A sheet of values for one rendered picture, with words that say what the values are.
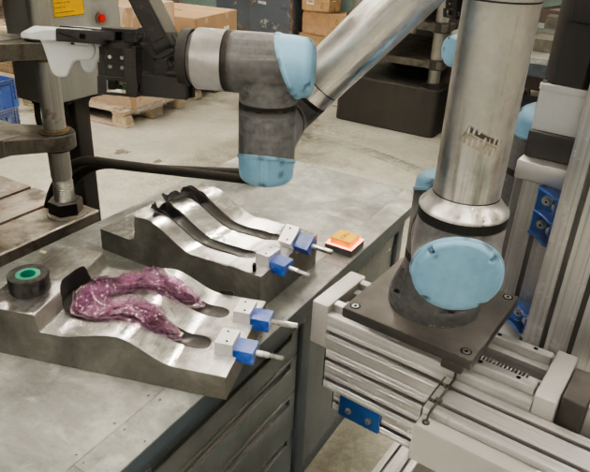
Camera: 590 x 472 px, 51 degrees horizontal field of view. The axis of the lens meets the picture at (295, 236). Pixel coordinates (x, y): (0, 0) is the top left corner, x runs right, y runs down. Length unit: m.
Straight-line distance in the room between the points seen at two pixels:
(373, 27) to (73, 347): 0.80
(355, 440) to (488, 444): 1.33
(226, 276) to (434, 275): 0.72
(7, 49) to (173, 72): 0.99
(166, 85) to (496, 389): 0.65
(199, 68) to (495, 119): 0.35
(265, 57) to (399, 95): 4.63
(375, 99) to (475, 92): 4.73
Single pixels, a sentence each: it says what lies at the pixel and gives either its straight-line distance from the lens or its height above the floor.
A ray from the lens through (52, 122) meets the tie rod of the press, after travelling 1.84.
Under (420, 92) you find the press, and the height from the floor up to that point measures 0.37.
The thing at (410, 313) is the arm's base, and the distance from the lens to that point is 1.00.
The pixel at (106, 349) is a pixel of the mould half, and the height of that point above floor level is 0.86.
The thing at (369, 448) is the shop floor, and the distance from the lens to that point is 2.25.
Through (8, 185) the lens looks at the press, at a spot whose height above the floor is 0.79.
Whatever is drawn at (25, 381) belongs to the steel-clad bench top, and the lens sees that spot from 1.30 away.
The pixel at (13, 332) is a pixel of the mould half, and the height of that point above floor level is 0.86.
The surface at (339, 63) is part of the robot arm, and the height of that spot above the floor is 1.43.
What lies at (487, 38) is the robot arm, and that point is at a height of 1.49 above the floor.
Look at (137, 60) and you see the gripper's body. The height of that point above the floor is 1.43.
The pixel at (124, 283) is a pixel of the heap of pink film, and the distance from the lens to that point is 1.35.
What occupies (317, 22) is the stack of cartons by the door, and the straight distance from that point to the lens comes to 8.25.
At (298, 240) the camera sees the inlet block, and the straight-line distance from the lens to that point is 1.48.
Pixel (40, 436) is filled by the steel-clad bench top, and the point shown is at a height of 0.80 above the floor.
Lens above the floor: 1.60
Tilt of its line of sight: 27 degrees down
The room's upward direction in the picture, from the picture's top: 3 degrees clockwise
